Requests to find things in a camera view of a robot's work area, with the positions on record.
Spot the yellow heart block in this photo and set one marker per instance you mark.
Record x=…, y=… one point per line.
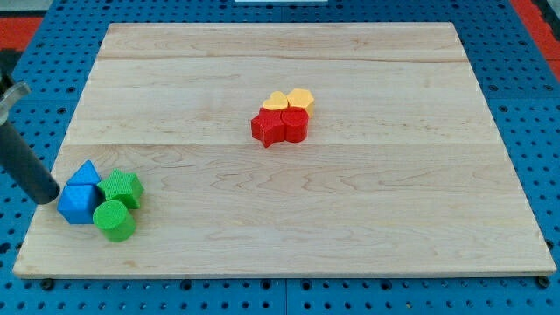
x=277, y=101

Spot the red cylinder block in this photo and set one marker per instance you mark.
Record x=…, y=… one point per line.
x=295, y=121

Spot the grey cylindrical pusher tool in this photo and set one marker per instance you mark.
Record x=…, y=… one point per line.
x=17, y=158

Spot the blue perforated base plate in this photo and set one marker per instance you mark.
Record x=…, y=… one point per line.
x=520, y=88

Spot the wooden board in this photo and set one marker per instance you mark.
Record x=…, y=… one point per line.
x=403, y=172

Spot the blue triangle block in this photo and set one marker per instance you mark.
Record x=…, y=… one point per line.
x=85, y=175

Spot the green star block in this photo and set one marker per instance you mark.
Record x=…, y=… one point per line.
x=122, y=186

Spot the green cylinder block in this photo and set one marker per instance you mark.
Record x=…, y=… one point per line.
x=114, y=220

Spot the red star block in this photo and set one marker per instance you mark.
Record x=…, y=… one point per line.
x=268, y=127

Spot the blue cube block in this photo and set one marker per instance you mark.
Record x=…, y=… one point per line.
x=78, y=203

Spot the yellow hexagon block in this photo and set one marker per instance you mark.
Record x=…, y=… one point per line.
x=302, y=99

